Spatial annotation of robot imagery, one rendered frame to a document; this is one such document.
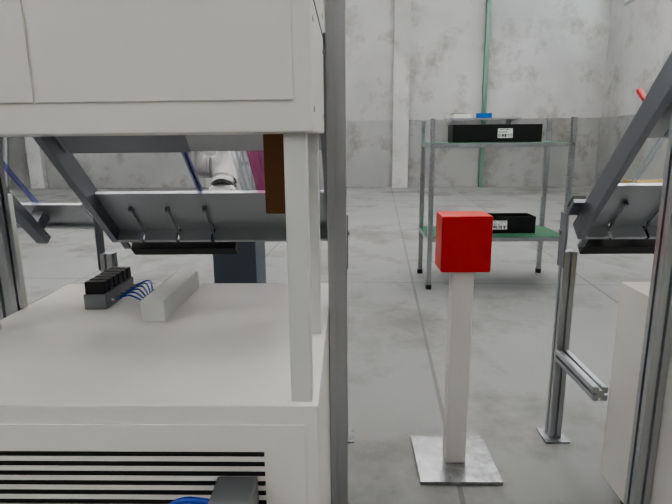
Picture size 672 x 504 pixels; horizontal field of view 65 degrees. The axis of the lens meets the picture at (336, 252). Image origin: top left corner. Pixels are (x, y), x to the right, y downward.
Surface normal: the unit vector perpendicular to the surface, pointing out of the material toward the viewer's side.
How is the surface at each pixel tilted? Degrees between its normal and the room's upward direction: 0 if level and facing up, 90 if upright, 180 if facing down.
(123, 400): 0
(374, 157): 90
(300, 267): 90
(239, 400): 0
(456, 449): 90
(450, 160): 90
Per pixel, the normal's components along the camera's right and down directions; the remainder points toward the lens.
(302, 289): -0.02, 0.22
